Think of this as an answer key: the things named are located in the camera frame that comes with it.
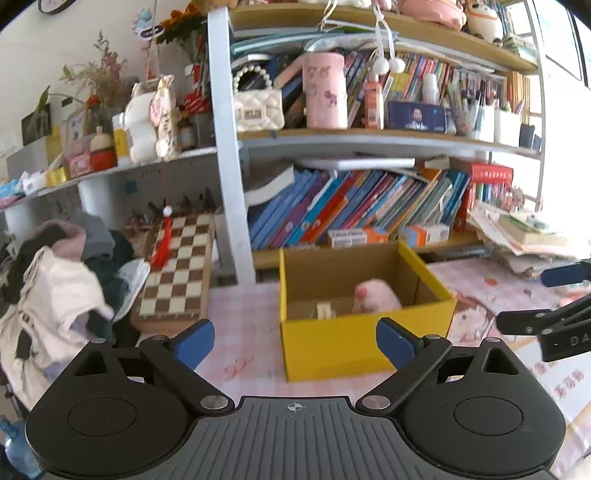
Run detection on grey covered book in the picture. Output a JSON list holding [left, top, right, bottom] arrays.
[[244, 164, 296, 206]]

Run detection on flat white notebook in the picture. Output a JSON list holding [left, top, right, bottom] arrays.
[[295, 157, 416, 171]]

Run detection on white quilted purse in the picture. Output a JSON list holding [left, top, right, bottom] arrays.
[[232, 65, 284, 133]]

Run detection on panda plush toy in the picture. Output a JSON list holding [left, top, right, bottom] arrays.
[[462, 0, 504, 44]]

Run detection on white metal bookshelf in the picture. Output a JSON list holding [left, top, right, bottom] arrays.
[[208, 0, 548, 284]]

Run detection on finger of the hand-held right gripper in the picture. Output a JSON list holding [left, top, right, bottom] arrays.
[[496, 294, 591, 336], [539, 260, 591, 288]]

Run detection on blue water bottle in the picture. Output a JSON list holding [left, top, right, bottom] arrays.
[[0, 415, 44, 480]]

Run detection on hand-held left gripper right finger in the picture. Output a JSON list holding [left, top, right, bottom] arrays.
[[355, 318, 532, 414]]

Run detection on pink cartoon desktop mat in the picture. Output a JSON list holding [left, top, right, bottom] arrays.
[[129, 258, 591, 480]]

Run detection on wooden chessboard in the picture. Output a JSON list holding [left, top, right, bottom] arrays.
[[130, 212, 215, 333]]

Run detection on large pink plush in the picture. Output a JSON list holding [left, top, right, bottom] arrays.
[[399, 0, 467, 31]]

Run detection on pink plush toy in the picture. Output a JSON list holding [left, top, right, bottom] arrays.
[[353, 278, 402, 313]]

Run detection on white curved shelf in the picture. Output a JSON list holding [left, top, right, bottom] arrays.
[[0, 147, 218, 241]]

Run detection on red boxed book set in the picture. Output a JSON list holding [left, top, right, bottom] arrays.
[[455, 159, 514, 232]]

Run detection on white pen holder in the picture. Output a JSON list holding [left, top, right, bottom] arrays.
[[494, 108, 522, 146], [471, 104, 496, 141]]

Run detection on stack of papers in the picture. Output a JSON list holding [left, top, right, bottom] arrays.
[[466, 200, 591, 278]]

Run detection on pink tumbler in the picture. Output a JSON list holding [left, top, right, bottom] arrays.
[[302, 52, 348, 130]]

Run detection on dark blue photo card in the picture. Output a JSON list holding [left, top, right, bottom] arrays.
[[388, 100, 446, 132]]

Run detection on row of thin colourful books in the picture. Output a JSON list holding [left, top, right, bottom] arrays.
[[342, 51, 509, 130]]

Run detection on red jar with cream lid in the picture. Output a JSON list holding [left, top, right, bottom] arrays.
[[90, 131, 117, 171]]

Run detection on orange flower bouquet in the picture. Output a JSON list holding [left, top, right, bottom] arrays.
[[157, 2, 208, 61]]

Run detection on white plush rabbit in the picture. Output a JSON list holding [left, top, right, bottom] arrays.
[[124, 76, 178, 163]]

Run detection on pile of clothes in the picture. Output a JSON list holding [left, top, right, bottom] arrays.
[[0, 210, 151, 407]]

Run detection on red tassel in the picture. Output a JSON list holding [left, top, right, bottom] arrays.
[[150, 206, 174, 269]]

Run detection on yellow cardboard box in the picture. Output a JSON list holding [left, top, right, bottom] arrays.
[[278, 242, 458, 383]]

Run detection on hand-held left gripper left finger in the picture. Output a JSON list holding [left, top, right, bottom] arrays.
[[60, 318, 236, 414]]

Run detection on dried flowers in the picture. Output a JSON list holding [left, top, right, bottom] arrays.
[[60, 31, 139, 112]]

